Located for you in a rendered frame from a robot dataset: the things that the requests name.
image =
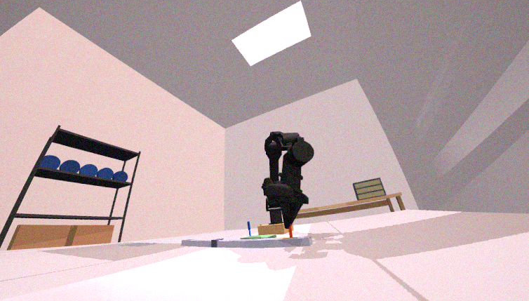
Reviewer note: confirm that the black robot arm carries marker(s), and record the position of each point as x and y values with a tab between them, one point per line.
299	153

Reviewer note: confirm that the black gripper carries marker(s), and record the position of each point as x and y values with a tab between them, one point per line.
291	196

